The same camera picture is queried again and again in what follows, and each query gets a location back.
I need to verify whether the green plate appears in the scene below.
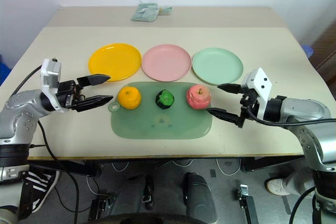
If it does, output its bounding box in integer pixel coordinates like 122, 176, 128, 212
192, 47, 244, 87

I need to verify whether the black floor device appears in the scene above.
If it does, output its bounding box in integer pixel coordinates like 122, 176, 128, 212
87, 194, 117, 221

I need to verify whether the blue plastic bin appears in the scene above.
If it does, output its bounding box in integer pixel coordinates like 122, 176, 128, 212
301, 43, 315, 58

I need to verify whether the dark rounded shape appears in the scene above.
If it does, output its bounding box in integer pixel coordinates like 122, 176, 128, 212
183, 172, 218, 224
109, 173, 156, 217

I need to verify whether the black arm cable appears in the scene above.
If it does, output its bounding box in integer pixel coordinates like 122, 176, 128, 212
245, 104, 336, 126
9, 64, 44, 96

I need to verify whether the grey trouser leg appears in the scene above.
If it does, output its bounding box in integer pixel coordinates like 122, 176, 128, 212
284, 170, 316, 196

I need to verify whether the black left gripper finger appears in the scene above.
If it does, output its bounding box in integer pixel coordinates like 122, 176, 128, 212
70, 95, 114, 113
77, 73, 111, 89

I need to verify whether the black sneaker with white stripes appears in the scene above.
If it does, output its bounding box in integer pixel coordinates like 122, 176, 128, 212
19, 169, 61, 220

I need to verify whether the orange fruit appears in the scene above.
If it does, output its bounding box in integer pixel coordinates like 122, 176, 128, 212
117, 86, 143, 110

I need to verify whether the blue plastic container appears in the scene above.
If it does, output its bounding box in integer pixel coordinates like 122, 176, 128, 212
0, 54, 12, 86

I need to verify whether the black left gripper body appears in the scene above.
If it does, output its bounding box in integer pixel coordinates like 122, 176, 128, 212
55, 79, 87, 112

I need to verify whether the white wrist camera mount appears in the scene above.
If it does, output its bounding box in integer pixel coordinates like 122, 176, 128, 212
239, 67, 274, 120
39, 58, 63, 97

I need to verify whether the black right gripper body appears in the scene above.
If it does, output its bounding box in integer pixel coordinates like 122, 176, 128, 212
239, 84, 261, 116

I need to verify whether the brown wooden cabinet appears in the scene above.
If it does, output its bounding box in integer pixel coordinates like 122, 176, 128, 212
310, 28, 336, 83

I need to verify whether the translucent green cutting mat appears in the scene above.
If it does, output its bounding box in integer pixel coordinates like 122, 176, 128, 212
108, 81, 213, 140

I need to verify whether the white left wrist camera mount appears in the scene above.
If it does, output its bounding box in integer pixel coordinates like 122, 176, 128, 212
39, 58, 63, 97

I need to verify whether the red apple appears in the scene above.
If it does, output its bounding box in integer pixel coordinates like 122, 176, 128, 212
186, 84, 212, 110

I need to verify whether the pink plate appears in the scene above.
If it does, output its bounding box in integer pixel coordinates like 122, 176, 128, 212
141, 44, 192, 82

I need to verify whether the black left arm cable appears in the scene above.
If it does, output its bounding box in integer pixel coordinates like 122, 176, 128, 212
9, 64, 44, 96

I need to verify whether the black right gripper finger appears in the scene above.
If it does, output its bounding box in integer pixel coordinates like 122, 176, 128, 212
205, 108, 246, 129
217, 83, 245, 94

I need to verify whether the black metal stand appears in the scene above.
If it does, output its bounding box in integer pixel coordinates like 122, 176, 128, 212
234, 184, 258, 224

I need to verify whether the black table frame bar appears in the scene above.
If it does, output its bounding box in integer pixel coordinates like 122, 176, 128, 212
239, 156, 308, 173
28, 159, 102, 178

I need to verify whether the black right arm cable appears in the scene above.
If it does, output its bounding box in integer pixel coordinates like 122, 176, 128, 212
245, 104, 336, 126

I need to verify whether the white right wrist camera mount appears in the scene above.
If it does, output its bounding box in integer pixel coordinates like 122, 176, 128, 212
239, 67, 274, 120

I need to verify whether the long black floor cable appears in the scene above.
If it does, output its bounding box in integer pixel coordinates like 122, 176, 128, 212
36, 119, 81, 224

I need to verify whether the pale green plastic bag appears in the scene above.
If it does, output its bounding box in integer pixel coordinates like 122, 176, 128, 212
130, 1, 160, 23

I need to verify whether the yellow plate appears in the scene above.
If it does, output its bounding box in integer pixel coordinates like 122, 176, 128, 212
88, 42, 142, 83

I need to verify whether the green black avocado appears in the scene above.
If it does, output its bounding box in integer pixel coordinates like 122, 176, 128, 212
155, 89, 175, 110

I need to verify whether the white shoe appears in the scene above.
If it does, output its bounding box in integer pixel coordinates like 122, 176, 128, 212
264, 177, 290, 196

